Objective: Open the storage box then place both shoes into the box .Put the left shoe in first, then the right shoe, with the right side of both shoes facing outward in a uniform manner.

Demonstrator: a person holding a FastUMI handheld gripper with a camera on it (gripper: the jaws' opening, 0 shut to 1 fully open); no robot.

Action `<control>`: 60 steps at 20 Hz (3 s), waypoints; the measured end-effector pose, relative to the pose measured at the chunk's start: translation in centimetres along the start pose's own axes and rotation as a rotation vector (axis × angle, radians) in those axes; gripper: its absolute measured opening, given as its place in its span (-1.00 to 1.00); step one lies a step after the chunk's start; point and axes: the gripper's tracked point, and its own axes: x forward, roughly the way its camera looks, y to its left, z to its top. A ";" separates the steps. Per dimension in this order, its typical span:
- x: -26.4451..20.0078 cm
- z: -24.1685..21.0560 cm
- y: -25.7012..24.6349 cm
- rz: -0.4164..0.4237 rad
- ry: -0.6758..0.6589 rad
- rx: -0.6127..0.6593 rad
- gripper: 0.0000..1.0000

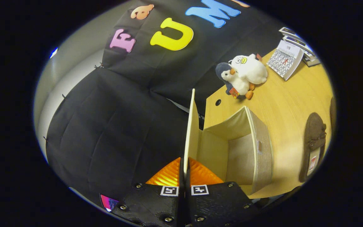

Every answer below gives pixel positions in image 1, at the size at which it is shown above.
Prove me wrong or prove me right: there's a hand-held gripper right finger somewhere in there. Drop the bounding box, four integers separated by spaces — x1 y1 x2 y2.
185 157 261 227

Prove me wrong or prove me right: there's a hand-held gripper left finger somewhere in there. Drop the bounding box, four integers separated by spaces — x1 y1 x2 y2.
111 157 185 227

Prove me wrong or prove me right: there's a beige fabric storage box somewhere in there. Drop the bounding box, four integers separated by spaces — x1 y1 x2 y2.
183 89 273 199

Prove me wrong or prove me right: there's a small lit screen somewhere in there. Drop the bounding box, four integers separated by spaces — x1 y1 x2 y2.
100 194 119 212

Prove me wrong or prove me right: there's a black backdrop cloth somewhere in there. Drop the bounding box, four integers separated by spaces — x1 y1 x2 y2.
44 0 298 202

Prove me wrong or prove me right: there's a grey white penguin plush toy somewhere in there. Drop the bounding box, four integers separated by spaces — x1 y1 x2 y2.
216 62 255 100

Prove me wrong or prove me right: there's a white duck plush toy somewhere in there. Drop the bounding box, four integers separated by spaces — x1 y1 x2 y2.
229 54 268 85

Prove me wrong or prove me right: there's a patterned cover book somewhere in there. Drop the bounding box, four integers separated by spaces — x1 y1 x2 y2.
267 40 304 81

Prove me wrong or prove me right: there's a dark grey book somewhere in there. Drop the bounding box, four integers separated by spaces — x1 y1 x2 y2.
304 57 321 67

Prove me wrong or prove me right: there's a white book bold lettering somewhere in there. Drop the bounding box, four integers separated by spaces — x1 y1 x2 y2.
303 50 318 61

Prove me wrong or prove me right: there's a white book dark cover picture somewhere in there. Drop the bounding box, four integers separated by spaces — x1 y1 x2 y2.
279 27 299 38

